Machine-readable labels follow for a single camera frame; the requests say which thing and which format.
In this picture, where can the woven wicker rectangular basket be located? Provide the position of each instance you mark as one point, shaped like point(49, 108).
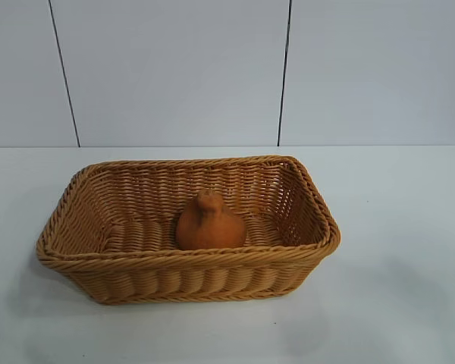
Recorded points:
point(174, 277)

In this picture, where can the orange knobbed mandarin fruit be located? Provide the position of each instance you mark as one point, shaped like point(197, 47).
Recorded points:
point(212, 231)

